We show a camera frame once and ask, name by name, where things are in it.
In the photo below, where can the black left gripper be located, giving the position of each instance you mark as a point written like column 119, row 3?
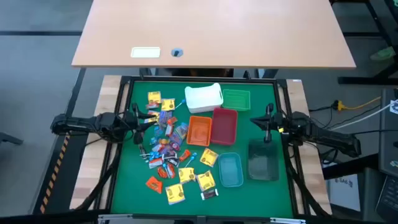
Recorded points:
column 127, row 124

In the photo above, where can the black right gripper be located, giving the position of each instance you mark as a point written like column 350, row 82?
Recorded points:
column 276, row 121

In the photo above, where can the yellow candy packet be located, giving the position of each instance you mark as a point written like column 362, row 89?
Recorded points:
column 168, row 104
column 206, row 180
column 209, row 157
column 175, row 193
column 154, row 97
column 186, row 175
column 152, row 120

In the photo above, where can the pink white candy wrapper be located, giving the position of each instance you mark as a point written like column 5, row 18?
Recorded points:
column 152, row 106

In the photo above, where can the blue Haribo packet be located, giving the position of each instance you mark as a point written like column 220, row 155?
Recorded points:
column 182, row 130
column 158, row 132

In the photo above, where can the purple Haribo packet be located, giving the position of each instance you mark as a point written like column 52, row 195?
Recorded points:
column 168, row 151
column 175, row 137
column 164, row 117

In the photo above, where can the orange candy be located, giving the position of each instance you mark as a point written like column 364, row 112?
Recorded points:
column 163, row 141

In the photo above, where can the blue lollipop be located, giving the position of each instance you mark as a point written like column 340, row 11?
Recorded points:
column 193, row 155
column 146, row 154
column 183, row 101
column 152, row 158

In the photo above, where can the red candy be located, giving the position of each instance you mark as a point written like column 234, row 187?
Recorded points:
column 176, row 146

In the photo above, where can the brown Hershey's chocolate bar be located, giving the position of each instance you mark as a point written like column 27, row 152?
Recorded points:
column 173, row 161
column 142, row 151
column 209, row 194

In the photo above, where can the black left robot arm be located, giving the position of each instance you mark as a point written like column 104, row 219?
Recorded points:
column 81, row 124

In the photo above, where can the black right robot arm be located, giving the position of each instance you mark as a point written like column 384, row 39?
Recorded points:
column 326, row 133

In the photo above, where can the blue wrapped candy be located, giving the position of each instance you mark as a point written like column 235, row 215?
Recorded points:
column 154, row 140

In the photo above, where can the green plastic basket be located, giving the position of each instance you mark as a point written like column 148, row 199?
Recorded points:
column 236, row 100

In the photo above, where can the red plastic bin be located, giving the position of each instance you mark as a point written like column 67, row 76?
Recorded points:
column 224, row 126

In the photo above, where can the dark transparent plastic bin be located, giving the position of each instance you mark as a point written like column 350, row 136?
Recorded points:
column 263, row 161

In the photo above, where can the orange plastic basket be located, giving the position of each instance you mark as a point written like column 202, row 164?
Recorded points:
column 199, row 132

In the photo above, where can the teal plastic bin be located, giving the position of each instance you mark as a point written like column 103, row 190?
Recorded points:
column 230, row 170

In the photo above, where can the white plastic bin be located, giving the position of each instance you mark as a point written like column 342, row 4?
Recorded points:
column 203, row 99

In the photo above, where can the white rectangular desk plate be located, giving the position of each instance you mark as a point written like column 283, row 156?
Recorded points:
column 145, row 52

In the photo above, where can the green table mat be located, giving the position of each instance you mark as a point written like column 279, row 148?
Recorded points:
column 258, row 202

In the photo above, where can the black hazard-striped floor ramp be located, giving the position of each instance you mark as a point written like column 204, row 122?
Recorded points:
column 59, row 161

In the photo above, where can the light wooden desk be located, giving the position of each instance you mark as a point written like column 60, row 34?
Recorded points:
column 217, row 31

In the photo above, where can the white cardboard box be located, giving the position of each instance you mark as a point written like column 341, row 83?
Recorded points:
column 345, row 189

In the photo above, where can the dark grey equipment cabinet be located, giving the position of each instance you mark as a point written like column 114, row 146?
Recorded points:
column 388, row 133

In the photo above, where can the black chair leg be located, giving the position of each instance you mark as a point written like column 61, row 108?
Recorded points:
column 11, row 138

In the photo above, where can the person's foot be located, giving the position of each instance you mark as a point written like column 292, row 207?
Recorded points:
column 383, row 54

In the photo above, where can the black keyboard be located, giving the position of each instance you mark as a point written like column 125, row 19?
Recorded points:
column 388, row 199

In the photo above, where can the black aluminium table frame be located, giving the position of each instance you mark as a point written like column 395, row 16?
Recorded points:
column 202, row 79

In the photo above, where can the silver metal bracket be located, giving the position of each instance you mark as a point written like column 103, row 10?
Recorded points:
column 287, row 221
column 115, row 217

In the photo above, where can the black desk leg frame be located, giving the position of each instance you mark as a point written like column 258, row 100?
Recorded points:
column 357, row 80

